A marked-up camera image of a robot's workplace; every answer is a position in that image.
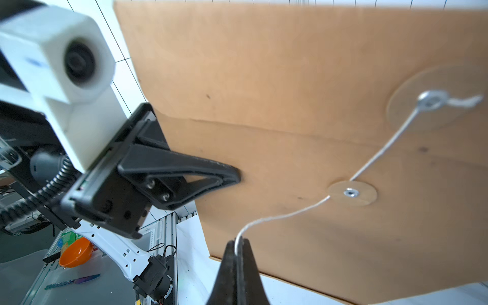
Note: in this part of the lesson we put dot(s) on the brown kraft file bag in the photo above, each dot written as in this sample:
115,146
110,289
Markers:
299,98

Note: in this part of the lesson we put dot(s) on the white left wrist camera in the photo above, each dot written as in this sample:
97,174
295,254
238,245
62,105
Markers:
56,62

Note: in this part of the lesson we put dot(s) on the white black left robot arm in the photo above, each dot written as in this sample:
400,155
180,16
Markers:
33,155

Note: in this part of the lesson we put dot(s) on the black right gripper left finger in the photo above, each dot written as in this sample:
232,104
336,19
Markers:
224,288

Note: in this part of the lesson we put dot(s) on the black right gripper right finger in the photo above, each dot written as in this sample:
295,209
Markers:
250,286

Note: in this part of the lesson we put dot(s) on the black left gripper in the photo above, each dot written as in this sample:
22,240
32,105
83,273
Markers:
117,190

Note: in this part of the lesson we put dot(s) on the orange plastic bowl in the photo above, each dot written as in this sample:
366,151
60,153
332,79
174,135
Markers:
77,253

